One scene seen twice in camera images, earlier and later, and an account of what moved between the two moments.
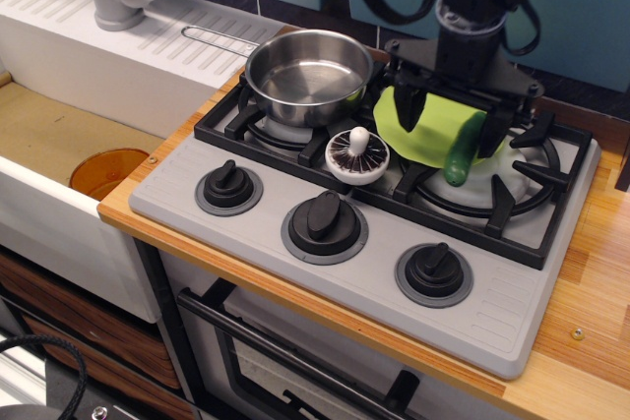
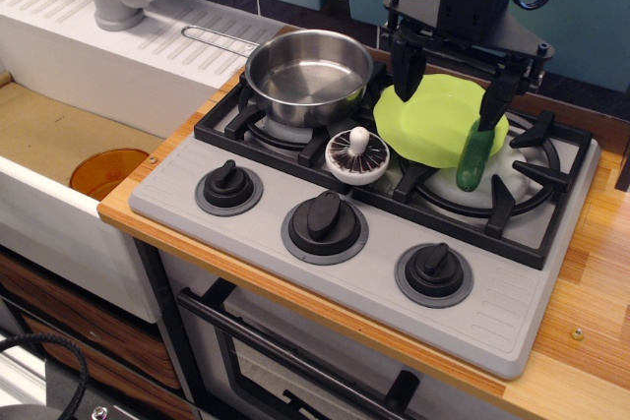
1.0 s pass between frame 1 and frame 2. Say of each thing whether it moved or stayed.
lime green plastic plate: stayed
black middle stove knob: stayed
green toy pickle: moved
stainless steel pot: stayed
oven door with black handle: stayed
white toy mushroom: stayed
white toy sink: stayed
